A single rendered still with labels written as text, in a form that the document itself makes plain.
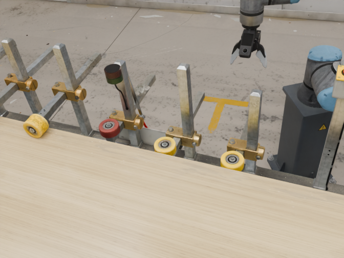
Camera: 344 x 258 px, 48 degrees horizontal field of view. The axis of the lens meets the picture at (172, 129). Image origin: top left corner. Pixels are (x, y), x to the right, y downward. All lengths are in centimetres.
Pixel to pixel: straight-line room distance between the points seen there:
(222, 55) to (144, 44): 77
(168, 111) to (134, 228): 182
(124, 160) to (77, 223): 28
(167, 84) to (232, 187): 203
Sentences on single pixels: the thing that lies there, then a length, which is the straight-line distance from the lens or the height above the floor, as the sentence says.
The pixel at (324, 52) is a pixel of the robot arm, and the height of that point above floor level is 87.
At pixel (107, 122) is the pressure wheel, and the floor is 91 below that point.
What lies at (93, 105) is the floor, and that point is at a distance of 312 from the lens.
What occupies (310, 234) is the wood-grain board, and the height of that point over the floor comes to 90.
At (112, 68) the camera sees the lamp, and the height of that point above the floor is 114.
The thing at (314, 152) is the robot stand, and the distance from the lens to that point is 224.
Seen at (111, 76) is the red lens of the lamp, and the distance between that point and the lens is 137.
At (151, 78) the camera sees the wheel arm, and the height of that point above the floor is 86.
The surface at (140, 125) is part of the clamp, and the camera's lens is 157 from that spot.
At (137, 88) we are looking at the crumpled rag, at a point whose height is 88.
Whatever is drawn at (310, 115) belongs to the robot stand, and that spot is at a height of 60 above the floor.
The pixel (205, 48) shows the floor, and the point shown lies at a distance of 360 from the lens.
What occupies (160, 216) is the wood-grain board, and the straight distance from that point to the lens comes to 121.
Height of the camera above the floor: 190
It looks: 43 degrees down
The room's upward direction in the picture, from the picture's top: 7 degrees counter-clockwise
